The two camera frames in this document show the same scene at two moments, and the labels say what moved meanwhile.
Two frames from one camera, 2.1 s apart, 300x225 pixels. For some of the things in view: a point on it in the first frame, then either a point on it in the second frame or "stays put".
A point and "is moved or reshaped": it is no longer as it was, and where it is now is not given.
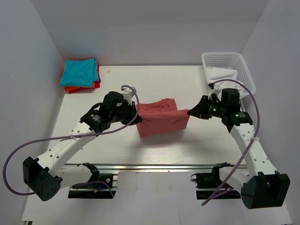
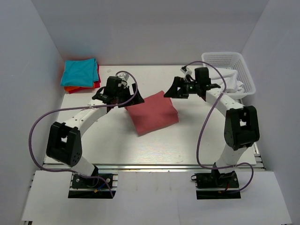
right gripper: x=200 y=110 to x=173 y=92
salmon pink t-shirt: x=161 y=117 is moved or reshaped
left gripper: x=132 y=111 to x=137 y=100
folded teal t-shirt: x=80 y=73 stays put
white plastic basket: x=232 y=61 stays put
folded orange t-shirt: x=68 y=88 stays put
